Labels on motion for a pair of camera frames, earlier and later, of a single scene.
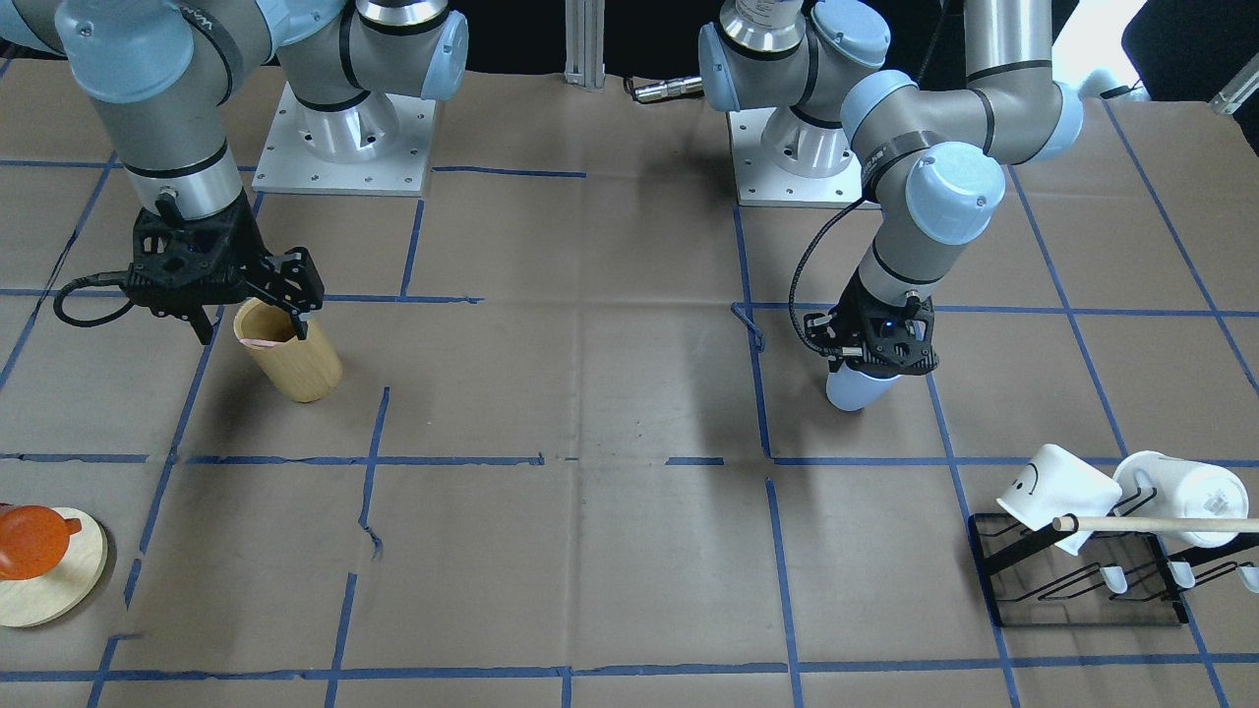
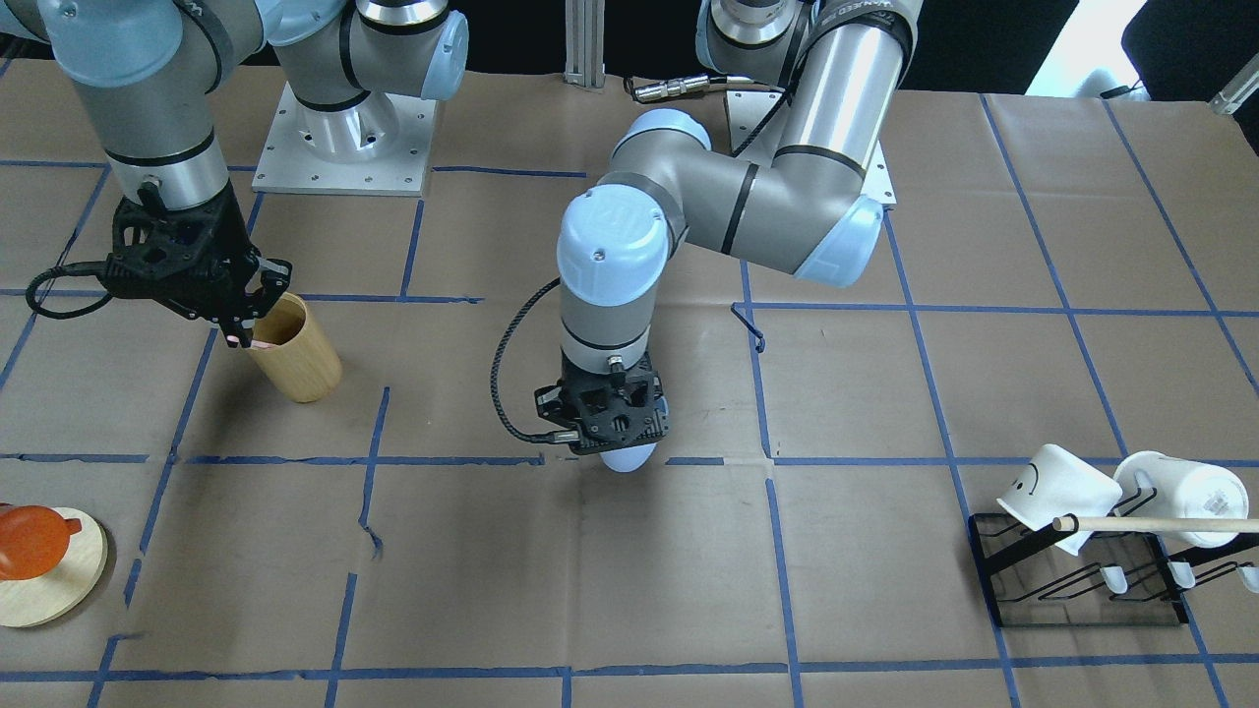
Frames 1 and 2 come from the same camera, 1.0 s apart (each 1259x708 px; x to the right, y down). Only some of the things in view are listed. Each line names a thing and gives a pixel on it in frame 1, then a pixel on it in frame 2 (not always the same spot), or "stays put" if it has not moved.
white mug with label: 1157,486 stays put
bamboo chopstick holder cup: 309,369 stays put
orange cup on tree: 33,541 stays put
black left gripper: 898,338 -> 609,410
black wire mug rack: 1054,574 stays put
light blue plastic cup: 849,389 -> 629,458
